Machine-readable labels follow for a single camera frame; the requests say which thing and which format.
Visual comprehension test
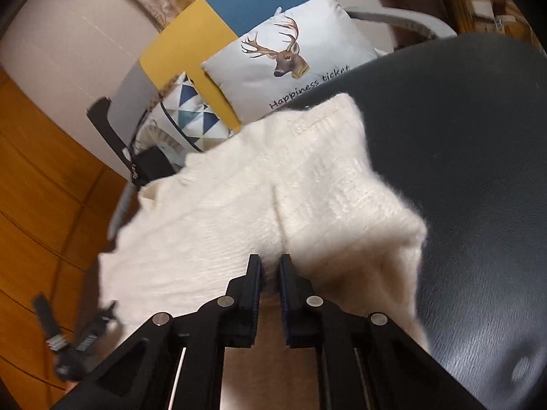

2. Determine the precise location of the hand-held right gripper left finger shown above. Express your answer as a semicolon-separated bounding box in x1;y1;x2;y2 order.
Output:
51;254;262;410

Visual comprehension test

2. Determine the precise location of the grey yellow blue sofa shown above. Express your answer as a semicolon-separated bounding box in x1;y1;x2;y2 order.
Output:
107;0;458;240

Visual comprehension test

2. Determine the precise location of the wooden side table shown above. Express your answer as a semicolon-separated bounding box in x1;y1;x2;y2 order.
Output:
376;0;526;35

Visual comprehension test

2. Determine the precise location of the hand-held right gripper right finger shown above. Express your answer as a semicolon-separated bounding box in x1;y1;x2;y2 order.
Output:
279;254;488;410

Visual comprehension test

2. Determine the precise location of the triangle pattern pillow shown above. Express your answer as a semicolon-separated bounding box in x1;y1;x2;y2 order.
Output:
128;72;240;167

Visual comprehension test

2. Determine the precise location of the white knit sweater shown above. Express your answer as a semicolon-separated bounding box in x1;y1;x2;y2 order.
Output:
97;93;430;410

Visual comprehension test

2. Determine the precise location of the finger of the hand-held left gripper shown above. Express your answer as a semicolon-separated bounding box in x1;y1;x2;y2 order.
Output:
77;301;118;349

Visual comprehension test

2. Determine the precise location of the black handbag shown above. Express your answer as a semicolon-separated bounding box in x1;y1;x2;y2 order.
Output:
128;147;178;186

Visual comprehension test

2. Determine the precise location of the white deer print pillow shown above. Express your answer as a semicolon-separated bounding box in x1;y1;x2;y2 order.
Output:
200;0;379;122

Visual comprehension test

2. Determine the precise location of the brown checkered strap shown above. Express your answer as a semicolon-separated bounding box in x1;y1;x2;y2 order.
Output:
145;74;182;112

